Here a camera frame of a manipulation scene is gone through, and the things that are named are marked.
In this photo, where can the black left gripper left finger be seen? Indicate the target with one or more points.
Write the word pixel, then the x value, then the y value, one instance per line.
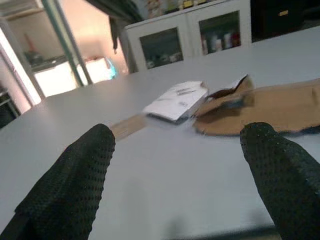
pixel 72 175

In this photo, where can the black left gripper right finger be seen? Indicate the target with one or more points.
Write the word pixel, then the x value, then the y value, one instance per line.
pixel 280 172

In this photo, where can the brown flattened cardboard piece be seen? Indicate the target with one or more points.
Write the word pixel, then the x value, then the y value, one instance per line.
pixel 262 110

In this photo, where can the thin brown cardboard strip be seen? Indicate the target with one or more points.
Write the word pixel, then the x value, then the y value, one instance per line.
pixel 127 126

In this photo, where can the white chest freezer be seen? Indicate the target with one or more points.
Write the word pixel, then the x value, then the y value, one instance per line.
pixel 75 72

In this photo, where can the turquoise plastic bag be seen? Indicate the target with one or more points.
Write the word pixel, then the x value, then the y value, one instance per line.
pixel 112 68

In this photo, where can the white paper package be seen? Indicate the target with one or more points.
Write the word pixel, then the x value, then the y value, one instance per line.
pixel 176 102

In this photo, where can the green metal pole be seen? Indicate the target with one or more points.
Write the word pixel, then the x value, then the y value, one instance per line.
pixel 67 42

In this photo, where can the dark hanging cloth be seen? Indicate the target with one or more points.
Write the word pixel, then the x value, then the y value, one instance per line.
pixel 115 32

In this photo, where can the black box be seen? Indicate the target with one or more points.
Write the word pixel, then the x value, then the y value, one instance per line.
pixel 285 17

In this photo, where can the white glass-door cabinet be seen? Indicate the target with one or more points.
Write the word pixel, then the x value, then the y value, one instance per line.
pixel 190 37

